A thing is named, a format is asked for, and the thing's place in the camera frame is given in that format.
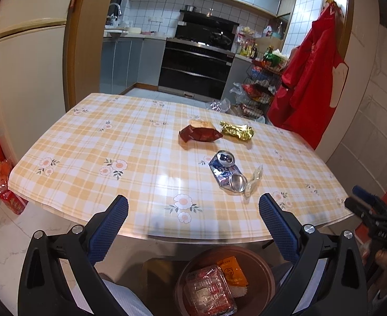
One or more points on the crushed blue soda can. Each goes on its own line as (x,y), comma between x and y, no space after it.
(226,172)

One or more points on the dark red snack bag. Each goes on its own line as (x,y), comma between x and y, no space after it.
(198,130)

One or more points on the red apron hanging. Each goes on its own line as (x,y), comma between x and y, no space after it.
(312,82)

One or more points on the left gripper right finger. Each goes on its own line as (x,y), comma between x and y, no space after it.
(327,275)

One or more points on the clear plastic wrapper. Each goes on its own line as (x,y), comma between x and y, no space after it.
(253,182)

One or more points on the yellow plaid tablecloth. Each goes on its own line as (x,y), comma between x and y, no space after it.
(118,145)

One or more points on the orange snack wrapper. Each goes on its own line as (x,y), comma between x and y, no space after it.
(233,272)

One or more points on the person right hand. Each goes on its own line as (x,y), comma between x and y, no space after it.
(378,292)

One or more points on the grey lower kitchen cabinets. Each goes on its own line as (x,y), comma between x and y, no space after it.
(128,62)

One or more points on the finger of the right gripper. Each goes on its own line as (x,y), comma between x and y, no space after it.
(360,210)
(364,195)

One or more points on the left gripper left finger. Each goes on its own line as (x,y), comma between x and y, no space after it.
(43,289)

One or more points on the gold foil wrapper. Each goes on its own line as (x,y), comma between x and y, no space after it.
(241,132)

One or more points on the black range hood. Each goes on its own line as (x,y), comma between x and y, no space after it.
(210,30)

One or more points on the red tissue packet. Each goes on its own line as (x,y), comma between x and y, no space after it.
(208,292)

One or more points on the black oven range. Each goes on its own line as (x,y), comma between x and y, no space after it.
(194,70)

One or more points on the cream white refrigerator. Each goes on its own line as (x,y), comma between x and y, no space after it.
(31,71)

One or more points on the red box on floor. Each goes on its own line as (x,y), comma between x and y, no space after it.
(14,202)

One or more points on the chrome kitchen faucet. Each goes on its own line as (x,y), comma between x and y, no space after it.
(114,15)

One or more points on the brown trash bin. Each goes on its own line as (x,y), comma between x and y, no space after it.
(250,300)

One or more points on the wire storage rack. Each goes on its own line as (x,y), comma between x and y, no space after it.
(259,88)

